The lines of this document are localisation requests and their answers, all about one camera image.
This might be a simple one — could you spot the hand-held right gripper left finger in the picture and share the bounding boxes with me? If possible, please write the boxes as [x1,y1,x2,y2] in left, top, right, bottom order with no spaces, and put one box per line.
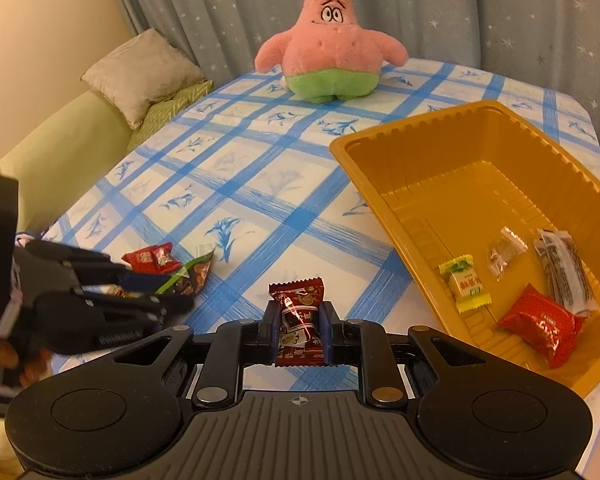
[111,301,282,407]

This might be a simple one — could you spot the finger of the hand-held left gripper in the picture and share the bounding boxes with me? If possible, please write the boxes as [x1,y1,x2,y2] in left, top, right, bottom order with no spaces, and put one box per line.
[17,239,133,288]
[27,290,195,357]

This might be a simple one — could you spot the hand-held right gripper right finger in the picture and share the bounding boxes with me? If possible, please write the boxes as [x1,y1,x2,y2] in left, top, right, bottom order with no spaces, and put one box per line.
[321,301,487,407]

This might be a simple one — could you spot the dark red patterned snack packet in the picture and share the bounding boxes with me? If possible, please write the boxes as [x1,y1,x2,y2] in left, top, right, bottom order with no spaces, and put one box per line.
[268,277,332,367]

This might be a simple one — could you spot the green and white snack packet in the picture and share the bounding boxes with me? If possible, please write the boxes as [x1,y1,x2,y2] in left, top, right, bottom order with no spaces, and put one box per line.
[154,243,217,297]

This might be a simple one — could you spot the yellow candy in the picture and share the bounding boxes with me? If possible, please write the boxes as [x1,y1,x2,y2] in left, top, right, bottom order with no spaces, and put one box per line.
[439,255,494,314]

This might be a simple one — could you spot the orange plastic tray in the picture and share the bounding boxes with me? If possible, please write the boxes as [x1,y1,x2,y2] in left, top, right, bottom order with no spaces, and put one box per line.
[329,100,600,395]

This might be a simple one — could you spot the brown candy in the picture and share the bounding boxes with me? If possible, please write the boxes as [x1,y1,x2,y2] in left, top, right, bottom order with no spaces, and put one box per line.
[485,227,529,281]

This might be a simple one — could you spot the clear packet with black sticks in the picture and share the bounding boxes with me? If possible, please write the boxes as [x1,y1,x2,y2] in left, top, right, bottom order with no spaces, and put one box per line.
[533,229,597,317]

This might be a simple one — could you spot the person's left hand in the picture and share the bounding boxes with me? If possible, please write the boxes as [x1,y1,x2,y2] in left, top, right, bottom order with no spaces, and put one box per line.
[0,331,53,388]

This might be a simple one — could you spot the yellow-green sofa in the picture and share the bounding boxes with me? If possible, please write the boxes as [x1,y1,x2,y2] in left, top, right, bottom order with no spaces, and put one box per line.
[0,89,134,235]

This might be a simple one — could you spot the blue checkered tablecloth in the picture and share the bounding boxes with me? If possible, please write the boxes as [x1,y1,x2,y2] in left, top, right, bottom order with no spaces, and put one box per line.
[40,57,600,396]

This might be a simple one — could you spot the green zigzag cushion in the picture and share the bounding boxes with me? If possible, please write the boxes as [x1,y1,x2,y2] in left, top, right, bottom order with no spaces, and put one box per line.
[126,79,215,153]

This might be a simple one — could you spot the beige cushion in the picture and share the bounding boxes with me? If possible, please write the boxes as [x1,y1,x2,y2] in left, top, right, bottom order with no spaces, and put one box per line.
[81,28,207,130]

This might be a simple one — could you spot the grey star-print curtain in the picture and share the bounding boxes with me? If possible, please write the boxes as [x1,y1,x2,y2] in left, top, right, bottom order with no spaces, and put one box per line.
[104,0,600,191]

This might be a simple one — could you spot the pink starfish plush toy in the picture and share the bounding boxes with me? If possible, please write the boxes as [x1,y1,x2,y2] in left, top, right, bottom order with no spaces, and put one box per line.
[255,0,409,104]

